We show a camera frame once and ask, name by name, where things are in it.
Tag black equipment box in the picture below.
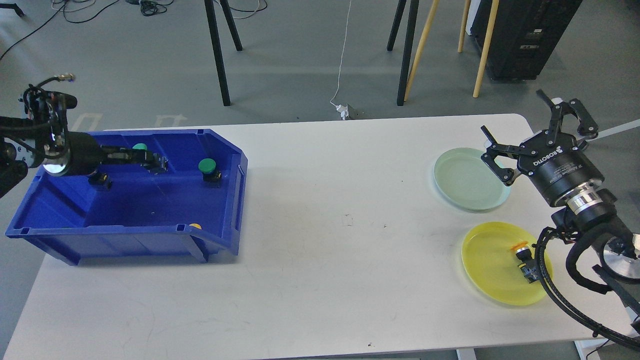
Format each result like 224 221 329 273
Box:
486 0 582 83

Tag green push button rear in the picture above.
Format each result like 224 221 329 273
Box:
198 157 223 188

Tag yellow push button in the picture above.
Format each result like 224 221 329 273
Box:
509 241 540 284
87 171 113 192

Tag blue plastic bin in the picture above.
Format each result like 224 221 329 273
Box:
4 129 248 265

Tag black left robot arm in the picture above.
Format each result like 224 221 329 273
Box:
0 73 169 196

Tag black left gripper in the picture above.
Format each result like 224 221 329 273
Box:
42 132 163 177

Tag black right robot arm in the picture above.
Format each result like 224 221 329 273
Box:
481 89 639 351

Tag white cable with plug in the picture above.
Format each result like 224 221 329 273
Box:
330 0 361 121

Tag green push button front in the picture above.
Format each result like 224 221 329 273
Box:
132 143 169 174

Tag light green plate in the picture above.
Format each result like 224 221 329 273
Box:
432 147 511 213

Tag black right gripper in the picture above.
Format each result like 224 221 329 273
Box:
480 89 618 232

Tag green push button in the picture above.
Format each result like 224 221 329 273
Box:
132 143 169 174
198 157 223 188

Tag black tripod legs right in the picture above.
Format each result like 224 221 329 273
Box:
386 0 419 107

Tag yellow plate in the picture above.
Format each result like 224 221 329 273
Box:
461 221 547 306

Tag wooden stand legs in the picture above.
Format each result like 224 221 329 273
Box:
403 0 501 102

